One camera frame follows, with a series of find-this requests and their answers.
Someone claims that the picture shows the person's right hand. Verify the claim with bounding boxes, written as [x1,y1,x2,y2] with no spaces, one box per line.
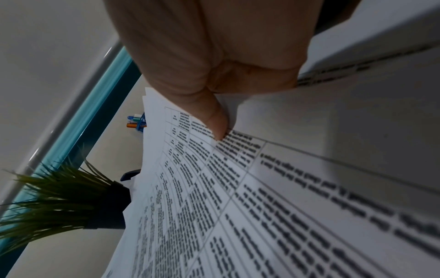
[103,0,362,142]

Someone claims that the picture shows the printed paper bundle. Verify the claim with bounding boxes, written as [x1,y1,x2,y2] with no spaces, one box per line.
[101,0,440,278]

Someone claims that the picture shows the blue pen holder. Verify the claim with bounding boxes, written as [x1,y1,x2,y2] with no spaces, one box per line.
[135,112,149,134]

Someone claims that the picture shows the glass window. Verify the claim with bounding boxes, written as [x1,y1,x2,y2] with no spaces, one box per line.
[0,46,142,272]

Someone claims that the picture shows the small dark blue box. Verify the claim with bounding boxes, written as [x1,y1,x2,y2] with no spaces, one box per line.
[120,169,143,182]

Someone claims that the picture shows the potted green plant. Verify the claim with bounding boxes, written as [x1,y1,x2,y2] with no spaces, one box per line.
[0,146,133,256]

